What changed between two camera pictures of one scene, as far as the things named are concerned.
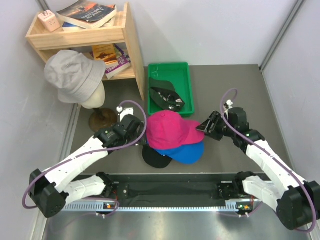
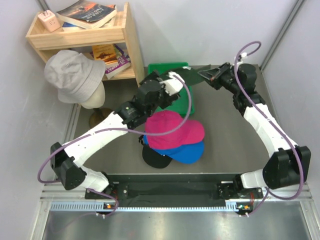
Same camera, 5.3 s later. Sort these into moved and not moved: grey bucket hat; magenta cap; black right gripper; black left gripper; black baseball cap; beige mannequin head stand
Moved: black right gripper; black left gripper
Not moved: grey bucket hat; magenta cap; black baseball cap; beige mannequin head stand
